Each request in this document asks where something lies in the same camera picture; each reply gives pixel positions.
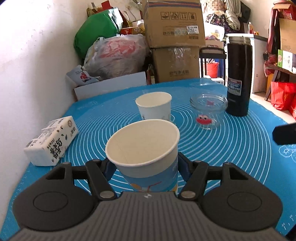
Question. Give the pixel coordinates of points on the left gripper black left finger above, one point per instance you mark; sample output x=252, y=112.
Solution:
x=99, y=174

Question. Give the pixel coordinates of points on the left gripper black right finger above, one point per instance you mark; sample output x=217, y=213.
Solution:
x=194, y=173

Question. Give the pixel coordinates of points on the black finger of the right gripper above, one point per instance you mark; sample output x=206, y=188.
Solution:
x=285, y=134

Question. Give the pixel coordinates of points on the blue illustrated paper cup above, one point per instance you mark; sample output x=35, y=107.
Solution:
x=146, y=154

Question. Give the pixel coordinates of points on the white paper cup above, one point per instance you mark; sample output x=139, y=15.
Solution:
x=154, y=105

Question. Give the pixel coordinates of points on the blue silicone baking mat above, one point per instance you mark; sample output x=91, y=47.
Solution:
x=250, y=191

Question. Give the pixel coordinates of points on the red shopping bag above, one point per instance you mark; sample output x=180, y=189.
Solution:
x=282, y=94

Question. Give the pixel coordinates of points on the white tissue pack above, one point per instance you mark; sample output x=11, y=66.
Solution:
x=51, y=144

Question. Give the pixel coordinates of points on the small glass jar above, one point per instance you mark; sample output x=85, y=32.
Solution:
x=208, y=109

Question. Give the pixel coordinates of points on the tall black thermos bottle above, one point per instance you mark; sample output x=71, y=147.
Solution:
x=239, y=54

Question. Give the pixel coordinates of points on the red plastic bucket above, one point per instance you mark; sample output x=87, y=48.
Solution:
x=212, y=69

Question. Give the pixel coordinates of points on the small white printed bag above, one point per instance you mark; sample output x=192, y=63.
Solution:
x=81, y=77

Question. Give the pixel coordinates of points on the white flat box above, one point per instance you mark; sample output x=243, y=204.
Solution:
x=111, y=85

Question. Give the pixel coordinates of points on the lower cardboard box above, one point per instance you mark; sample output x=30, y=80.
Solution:
x=177, y=63

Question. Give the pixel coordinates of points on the cardboard box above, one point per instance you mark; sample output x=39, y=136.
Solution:
x=173, y=23
x=177, y=63

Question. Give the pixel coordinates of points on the clear plastic bag red contents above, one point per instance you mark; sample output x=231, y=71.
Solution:
x=116, y=56

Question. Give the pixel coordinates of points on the green bag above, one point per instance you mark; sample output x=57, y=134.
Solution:
x=105, y=24

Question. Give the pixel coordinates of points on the upper cardboard box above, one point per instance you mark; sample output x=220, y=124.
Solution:
x=173, y=23

